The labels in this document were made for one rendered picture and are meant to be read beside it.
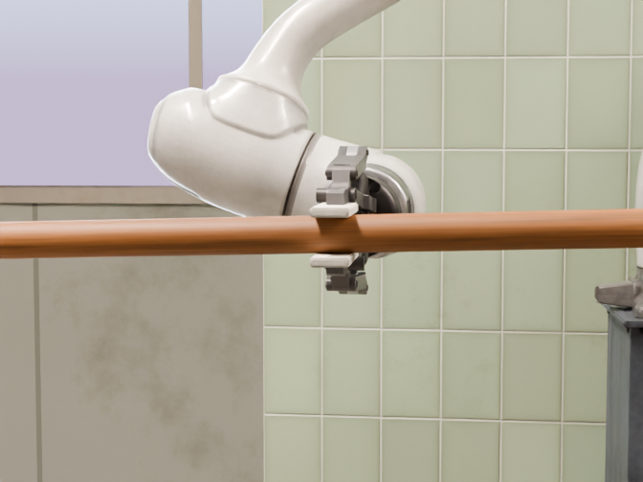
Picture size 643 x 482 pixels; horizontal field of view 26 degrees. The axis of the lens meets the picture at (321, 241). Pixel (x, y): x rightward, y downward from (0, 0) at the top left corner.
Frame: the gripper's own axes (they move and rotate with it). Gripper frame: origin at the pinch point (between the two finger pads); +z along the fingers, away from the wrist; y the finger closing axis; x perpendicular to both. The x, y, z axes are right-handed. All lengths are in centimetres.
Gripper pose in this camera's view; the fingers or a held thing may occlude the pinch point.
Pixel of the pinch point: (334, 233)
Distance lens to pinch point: 109.1
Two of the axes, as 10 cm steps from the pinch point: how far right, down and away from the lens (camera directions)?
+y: 0.0, 10.0, 0.9
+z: -1.3, 0.9, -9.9
